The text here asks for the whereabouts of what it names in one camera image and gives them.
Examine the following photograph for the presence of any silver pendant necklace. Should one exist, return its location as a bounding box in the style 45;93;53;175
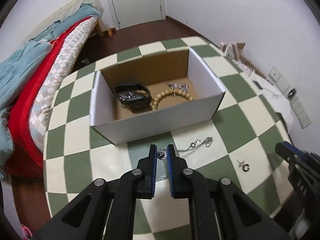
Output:
157;136;214;161

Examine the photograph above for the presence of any wooden bead bracelet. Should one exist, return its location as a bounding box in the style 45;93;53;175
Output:
149;88;195;112

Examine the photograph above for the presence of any black smart watch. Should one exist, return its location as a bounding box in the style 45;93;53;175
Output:
114;82;152;113

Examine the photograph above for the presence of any small silver earring cluster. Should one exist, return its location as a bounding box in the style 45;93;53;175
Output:
238;161;245;168

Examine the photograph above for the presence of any green white checkered tablecloth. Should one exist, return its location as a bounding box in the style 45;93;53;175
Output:
43;37;293;217

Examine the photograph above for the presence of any black charger plug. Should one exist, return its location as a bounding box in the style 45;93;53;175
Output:
287;88;297;99

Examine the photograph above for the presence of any black smartphone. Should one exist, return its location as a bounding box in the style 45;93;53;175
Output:
253;81;263;90

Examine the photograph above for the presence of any pink slipper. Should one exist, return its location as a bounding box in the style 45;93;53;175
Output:
21;224;33;240

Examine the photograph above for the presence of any patterned tote bag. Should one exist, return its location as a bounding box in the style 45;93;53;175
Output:
220;42;246;62

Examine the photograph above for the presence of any white cardboard box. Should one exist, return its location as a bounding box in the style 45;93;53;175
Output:
90;48;226;145

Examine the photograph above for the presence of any bed with red sheet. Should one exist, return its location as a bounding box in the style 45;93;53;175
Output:
5;0;102;177

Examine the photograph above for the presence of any teal blue duvet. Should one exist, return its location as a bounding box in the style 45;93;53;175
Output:
1;1;101;181

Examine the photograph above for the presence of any orange bottle on floor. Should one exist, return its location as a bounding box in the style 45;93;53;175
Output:
106;24;113;36

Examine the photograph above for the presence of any white door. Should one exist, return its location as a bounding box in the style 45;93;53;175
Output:
107;0;165;30

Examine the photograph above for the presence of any white wall socket strip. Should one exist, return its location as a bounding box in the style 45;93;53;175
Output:
268;67;311;129

